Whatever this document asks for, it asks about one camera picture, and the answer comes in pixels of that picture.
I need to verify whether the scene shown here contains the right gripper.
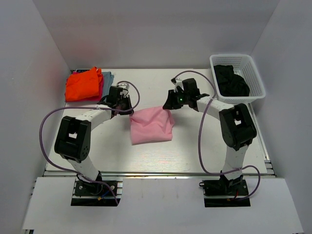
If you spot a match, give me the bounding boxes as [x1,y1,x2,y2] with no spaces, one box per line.
[163,89,190,110]

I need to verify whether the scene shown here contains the orange folded t-shirt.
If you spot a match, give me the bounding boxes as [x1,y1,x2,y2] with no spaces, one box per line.
[65,67,103,102]

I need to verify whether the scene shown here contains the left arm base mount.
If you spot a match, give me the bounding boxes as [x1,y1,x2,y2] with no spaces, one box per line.
[71,175,122,207]

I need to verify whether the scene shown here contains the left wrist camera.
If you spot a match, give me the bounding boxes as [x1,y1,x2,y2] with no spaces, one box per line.
[117,82,130,97]

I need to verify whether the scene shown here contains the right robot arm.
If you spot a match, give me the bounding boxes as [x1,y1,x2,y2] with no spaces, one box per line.
[163,78,257,195]

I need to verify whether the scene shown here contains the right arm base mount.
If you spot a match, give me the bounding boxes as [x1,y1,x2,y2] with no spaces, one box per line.
[199,175,251,208]

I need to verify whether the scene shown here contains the grey-blue folded t-shirt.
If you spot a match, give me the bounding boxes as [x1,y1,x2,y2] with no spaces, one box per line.
[102,72,115,97]

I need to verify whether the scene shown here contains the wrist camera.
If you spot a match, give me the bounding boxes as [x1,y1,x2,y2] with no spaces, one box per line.
[171,78,183,93]
[117,82,130,97]

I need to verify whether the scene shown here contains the pink t-shirt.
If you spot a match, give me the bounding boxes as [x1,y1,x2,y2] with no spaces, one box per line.
[130,106,175,145]

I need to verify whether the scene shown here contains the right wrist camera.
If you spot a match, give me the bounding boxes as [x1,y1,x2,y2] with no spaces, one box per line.
[171,78,183,93]

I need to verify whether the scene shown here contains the black clothes in basket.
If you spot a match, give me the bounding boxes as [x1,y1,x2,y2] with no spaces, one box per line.
[214,65,250,97]

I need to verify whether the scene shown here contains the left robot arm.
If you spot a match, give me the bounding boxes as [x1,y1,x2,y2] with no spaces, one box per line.
[54,82,134,195]

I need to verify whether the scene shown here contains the white plastic basket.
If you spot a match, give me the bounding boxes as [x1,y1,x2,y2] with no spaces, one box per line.
[210,54,266,104]

